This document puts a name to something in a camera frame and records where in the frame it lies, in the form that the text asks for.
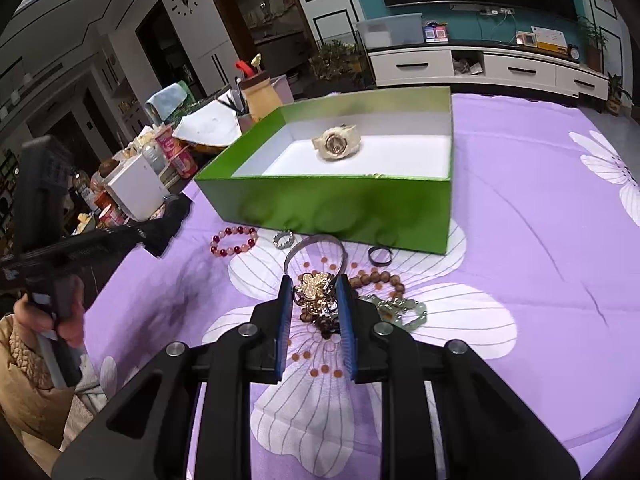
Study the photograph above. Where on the green white cardboard box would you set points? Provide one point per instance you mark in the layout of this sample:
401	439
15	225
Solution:
395	191

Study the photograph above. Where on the cream wrist watch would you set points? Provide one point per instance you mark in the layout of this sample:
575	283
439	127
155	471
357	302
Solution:
338	143

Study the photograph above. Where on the white fan-shaped paper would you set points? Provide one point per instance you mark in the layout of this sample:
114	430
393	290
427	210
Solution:
211	125

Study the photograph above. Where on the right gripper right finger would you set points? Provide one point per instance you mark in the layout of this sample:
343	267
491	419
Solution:
487	431

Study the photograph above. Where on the white small box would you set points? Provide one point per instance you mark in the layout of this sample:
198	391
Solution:
136	188

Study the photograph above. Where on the clear storage bin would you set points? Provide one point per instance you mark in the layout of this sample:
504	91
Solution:
392	31

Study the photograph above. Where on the potted green plant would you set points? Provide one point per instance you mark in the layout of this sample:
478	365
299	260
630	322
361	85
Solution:
337	67

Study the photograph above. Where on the purple floral tablecloth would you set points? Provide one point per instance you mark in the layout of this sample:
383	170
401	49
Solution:
540	277

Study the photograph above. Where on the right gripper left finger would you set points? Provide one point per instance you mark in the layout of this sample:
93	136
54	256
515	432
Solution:
186	413

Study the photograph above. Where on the white tv cabinet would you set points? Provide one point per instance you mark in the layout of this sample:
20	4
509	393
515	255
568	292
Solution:
498	67

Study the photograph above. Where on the left hand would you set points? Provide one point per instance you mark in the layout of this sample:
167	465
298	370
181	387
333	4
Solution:
29	321

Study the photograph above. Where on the pink snack carton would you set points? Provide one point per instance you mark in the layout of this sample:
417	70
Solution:
176	152

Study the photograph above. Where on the grey headband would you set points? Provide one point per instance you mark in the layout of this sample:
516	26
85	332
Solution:
317	245

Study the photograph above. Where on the gold jewelry piece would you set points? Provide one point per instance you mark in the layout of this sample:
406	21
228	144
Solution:
315	291

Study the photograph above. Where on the pink pen holder cup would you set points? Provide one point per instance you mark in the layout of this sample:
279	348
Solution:
246	122

